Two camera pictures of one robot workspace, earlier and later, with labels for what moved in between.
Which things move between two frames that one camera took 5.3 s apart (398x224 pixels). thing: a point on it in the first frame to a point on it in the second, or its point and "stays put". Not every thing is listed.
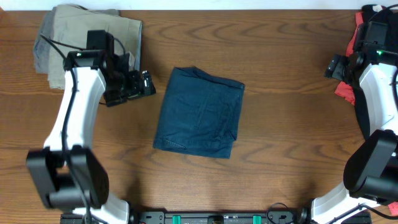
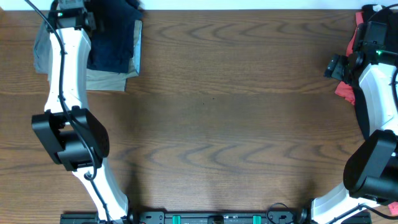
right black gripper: [337, 68] stays put
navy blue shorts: [199, 114] to [111, 49]
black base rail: [206, 217] stays put
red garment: [346, 90] stays put
